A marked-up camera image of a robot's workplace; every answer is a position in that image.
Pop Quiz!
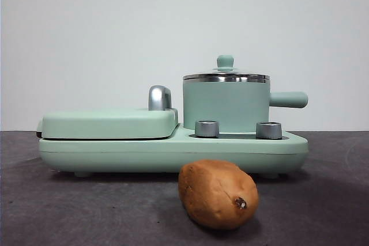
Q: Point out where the glass lid with green knob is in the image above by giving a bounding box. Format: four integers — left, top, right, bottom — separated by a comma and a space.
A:
183, 54, 270, 82

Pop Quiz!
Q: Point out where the brown potato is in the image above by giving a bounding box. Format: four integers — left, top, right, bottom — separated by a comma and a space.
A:
178, 159, 259, 231

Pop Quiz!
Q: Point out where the mint green steamer pot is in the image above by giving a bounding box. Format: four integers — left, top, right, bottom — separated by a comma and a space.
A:
182, 78, 308, 131

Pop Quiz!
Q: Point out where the silver control knob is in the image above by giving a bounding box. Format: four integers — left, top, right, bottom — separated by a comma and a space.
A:
195, 120, 220, 138
255, 121, 283, 139

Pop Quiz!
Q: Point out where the mint green breakfast machine base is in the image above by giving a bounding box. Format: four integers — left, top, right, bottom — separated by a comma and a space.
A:
39, 123, 309, 179

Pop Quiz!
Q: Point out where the mint green grill cover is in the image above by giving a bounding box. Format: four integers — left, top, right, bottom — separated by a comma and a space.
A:
36, 107, 179, 140

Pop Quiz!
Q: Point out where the chrome grill cover handle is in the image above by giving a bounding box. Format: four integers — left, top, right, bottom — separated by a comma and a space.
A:
148, 85, 173, 111

